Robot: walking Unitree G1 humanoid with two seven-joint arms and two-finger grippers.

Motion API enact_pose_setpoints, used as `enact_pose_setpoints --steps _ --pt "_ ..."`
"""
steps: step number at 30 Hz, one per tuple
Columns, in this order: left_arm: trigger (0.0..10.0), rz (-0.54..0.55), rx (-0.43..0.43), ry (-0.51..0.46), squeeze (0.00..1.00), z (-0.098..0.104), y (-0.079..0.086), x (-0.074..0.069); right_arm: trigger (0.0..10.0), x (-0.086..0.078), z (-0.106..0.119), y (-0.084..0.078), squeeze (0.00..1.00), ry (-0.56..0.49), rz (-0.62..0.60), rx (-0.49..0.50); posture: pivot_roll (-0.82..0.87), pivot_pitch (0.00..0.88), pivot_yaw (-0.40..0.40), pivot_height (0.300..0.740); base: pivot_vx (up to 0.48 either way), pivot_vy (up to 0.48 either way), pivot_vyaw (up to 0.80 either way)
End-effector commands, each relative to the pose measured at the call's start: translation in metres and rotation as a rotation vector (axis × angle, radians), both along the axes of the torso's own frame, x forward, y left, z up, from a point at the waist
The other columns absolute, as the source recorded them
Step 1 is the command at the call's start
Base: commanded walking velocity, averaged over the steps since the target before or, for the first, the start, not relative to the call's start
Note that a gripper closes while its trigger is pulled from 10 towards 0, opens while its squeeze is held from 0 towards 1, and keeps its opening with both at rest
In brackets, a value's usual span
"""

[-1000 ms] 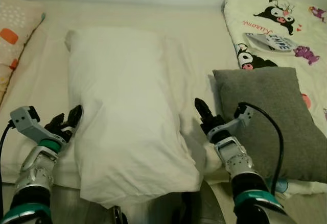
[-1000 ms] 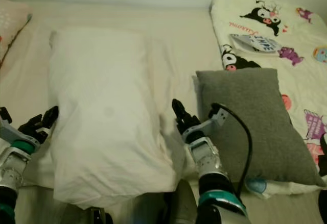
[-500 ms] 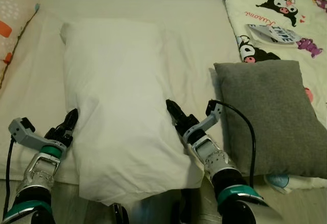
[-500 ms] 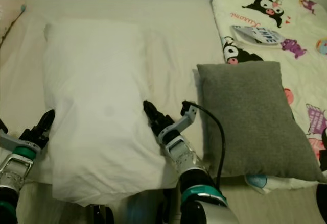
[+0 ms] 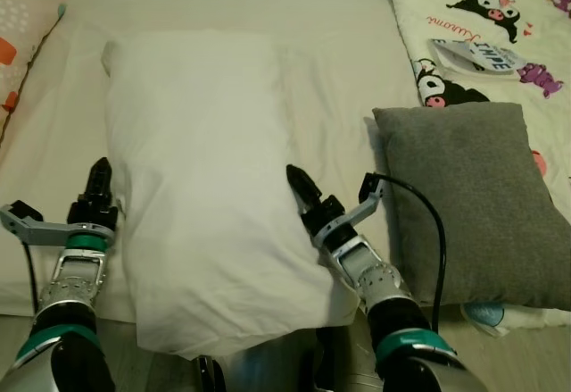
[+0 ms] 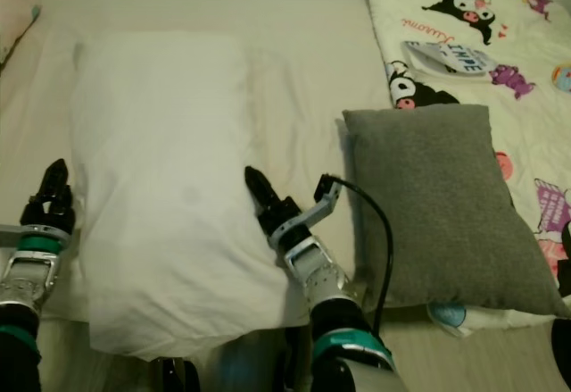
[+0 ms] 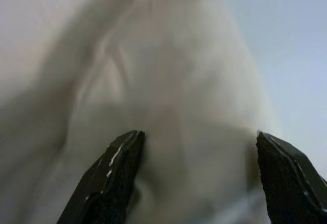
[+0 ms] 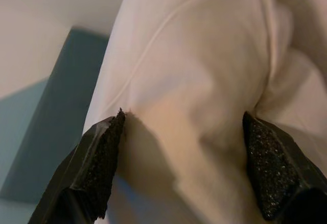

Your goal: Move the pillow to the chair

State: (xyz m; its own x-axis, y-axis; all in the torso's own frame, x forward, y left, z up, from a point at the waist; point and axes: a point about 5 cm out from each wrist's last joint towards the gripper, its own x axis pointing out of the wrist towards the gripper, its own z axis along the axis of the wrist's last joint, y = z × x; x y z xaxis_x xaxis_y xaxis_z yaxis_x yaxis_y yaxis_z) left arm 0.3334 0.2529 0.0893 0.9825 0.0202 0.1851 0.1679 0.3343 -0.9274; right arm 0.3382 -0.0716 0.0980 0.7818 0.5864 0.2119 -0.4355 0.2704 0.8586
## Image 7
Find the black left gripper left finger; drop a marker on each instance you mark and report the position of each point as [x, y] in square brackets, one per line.
[107, 183]

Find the white pillow with blue patch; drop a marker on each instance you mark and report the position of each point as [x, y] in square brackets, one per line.
[166, 81]

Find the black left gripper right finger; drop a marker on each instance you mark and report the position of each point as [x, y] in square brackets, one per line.
[288, 183]

